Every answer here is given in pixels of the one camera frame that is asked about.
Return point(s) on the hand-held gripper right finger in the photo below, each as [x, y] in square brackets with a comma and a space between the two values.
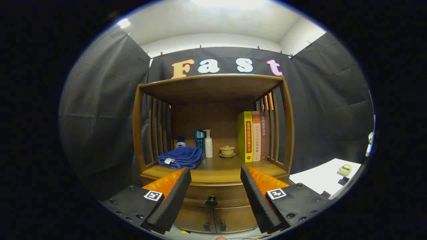
[258, 203]

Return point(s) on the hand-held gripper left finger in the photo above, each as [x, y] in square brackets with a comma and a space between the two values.
[173, 203]

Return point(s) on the wooden drawer with black knob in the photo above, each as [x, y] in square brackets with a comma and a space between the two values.
[200, 194]

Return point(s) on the wooden cabinet door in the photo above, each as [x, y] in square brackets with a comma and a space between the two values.
[195, 218]
[235, 218]

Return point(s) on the wooden countertop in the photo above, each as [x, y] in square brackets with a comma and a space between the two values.
[220, 168]

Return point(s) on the wooden cabinet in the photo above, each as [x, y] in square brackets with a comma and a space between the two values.
[213, 88]

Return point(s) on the blue folded towel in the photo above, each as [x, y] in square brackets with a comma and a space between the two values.
[181, 156]

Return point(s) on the beige saucer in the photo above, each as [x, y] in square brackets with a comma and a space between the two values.
[227, 156]

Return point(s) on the orange and white book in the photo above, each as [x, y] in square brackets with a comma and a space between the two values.
[257, 146]

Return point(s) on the small white bottle blue cap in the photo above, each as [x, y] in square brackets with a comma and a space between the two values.
[180, 144]

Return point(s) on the beige lidded tea cup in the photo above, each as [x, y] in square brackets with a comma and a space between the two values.
[227, 151]

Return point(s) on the brown book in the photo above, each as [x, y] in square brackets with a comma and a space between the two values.
[264, 140]

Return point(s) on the white pump bottle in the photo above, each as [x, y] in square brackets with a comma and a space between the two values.
[208, 146]

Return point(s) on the large black block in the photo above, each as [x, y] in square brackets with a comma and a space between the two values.
[326, 194]

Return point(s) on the thick yellow book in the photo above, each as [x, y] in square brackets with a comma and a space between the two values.
[241, 136]

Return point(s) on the blue glass bottle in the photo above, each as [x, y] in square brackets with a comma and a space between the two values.
[199, 138]

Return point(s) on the small black block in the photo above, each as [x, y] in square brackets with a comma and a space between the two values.
[343, 181]

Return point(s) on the pale green looped object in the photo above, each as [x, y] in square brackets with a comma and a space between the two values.
[344, 170]

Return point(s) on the white plastic object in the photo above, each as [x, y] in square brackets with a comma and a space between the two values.
[370, 143]

